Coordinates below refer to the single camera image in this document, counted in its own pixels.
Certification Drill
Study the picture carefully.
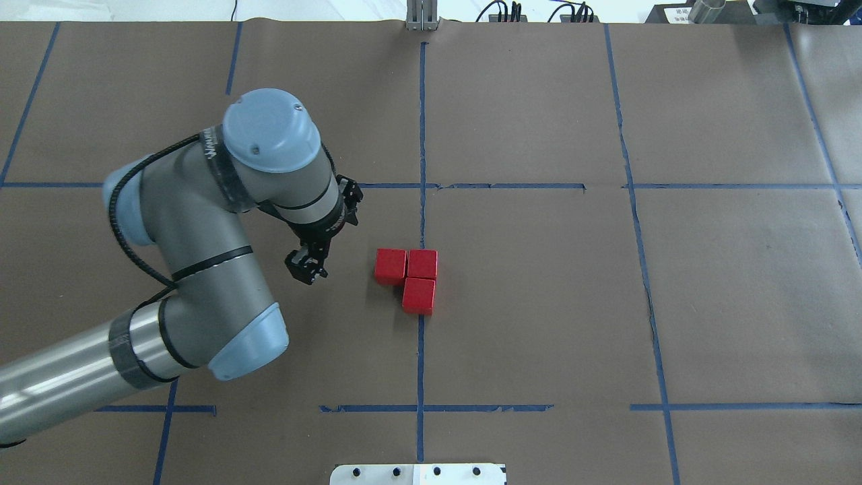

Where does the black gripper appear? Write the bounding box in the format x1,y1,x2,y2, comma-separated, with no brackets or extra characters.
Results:
284,175,363,286

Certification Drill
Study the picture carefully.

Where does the red block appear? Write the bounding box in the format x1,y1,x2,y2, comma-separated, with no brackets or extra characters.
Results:
406,249,439,280
374,248,407,286
401,277,436,316

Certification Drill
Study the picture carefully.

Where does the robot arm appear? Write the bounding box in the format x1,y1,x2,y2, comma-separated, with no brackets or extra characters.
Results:
2,88,363,449

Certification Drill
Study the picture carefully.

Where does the metal cup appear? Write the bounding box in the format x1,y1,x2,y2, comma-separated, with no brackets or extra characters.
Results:
688,0,727,24

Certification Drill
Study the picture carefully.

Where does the arm gripper cable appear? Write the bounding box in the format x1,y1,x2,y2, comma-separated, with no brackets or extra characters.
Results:
108,135,223,290

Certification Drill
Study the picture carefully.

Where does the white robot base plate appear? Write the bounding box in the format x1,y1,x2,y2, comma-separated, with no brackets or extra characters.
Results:
329,463,508,484

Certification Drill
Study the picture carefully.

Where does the aluminium frame post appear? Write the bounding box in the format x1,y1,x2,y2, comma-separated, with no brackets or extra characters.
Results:
405,0,440,32

